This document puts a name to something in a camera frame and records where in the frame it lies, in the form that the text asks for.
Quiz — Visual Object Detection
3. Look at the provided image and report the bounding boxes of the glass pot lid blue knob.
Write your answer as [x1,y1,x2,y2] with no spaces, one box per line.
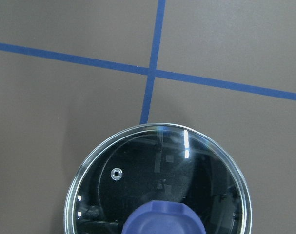
[63,123,253,234]

